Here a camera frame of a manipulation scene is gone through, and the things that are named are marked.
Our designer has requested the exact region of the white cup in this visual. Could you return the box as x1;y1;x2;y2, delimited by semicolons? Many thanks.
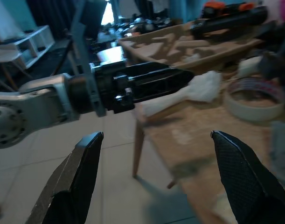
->
237;57;264;78

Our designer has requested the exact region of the white tissue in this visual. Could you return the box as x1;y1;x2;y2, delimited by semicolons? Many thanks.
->
142;70;223;119

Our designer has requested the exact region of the wooden table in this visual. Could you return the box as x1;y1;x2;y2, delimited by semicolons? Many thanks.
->
132;67;285;224

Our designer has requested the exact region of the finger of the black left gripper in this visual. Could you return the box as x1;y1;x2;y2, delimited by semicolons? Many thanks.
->
125;62;195;80
132;76;194;104

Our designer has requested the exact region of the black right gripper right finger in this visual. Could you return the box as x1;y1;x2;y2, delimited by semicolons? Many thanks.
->
210;130;285;224

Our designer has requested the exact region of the white open shelf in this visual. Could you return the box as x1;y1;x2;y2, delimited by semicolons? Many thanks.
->
0;25;56;70

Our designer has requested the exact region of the brown cardboard tray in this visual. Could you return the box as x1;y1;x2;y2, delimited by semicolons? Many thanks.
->
118;20;264;76

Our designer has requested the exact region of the pale blue container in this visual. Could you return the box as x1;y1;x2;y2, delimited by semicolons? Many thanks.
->
269;121;285;185

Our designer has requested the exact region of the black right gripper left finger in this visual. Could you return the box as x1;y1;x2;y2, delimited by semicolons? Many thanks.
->
25;131;104;224

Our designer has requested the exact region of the dark bulky object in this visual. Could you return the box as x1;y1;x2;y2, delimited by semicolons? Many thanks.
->
257;22;285;86

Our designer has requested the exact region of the black and orange tool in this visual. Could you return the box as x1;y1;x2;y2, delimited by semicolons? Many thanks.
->
190;1;269;41

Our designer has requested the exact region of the white chair with wooden legs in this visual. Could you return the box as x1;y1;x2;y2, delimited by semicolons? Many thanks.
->
0;44;23;92

